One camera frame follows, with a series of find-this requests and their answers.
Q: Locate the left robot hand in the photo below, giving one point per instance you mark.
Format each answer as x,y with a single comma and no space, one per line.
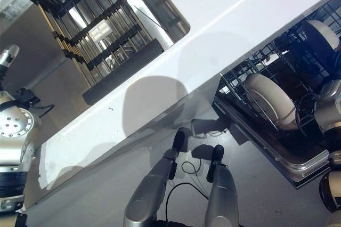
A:
8,54

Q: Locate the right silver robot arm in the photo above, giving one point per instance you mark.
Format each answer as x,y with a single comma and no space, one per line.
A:
329,119

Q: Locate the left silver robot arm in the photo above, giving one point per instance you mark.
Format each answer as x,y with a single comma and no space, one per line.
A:
15,127

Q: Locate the steel dishwasher door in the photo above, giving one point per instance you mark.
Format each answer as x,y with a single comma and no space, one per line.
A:
298,163

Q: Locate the stainless steel sink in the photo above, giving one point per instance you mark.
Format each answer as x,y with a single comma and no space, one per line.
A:
40,59

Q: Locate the black roll-up drying rack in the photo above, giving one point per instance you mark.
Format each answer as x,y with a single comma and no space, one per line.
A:
106,37

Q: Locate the steel pot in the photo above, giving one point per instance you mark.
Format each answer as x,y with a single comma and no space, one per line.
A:
119,56

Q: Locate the left dark robot foot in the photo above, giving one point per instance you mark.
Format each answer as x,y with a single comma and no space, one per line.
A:
179,139

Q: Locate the dark robot foot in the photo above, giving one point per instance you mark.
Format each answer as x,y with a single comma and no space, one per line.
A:
218,153
179,139

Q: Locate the left silver robot leg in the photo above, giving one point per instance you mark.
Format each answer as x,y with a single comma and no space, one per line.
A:
149,189

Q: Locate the silver robot leg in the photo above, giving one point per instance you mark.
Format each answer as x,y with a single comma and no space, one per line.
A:
223,192
149,189

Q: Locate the right dark robot foot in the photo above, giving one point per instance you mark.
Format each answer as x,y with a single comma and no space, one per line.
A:
218,153

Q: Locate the right silver robot leg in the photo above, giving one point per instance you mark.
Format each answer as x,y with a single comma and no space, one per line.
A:
223,192

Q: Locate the large white plate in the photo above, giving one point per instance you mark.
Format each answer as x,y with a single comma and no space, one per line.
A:
269,101

